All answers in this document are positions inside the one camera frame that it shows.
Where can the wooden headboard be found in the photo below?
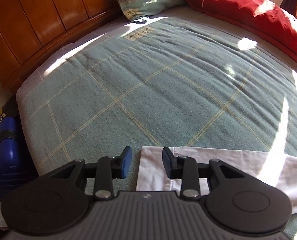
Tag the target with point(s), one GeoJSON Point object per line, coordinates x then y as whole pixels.
{"type": "Point", "coordinates": [32, 30]}

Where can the blue suitcase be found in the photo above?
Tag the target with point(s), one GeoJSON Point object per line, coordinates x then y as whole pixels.
{"type": "Point", "coordinates": [9, 156]}

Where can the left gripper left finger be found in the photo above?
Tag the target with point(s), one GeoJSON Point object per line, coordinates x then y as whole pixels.
{"type": "Point", "coordinates": [108, 169]}

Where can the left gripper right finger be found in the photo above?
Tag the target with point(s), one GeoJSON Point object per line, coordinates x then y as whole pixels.
{"type": "Point", "coordinates": [184, 168]}

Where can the green plaid bed blanket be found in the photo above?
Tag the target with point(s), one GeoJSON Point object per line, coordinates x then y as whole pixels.
{"type": "Point", "coordinates": [182, 78]}

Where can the red duvet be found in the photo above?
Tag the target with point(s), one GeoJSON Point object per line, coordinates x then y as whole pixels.
{"type": "Point", "coordinates": [261, 17]}

